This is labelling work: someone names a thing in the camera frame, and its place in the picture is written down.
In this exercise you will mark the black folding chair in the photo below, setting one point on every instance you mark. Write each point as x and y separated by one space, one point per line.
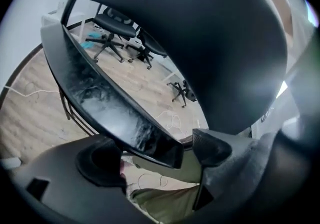
200 42

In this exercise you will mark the person's olive trousers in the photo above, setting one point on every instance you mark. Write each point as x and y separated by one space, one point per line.
175 200

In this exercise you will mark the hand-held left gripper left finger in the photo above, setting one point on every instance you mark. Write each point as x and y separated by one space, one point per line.
62 168

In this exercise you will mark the light wooden table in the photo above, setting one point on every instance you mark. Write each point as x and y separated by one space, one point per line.
275 0

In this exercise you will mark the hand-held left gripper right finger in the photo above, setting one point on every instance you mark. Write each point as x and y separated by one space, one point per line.
245 168

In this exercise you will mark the teal cloth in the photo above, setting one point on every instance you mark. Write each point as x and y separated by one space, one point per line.
93 35

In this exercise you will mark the black office chair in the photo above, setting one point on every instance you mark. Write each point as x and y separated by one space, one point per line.
115 25
152 47
185 92

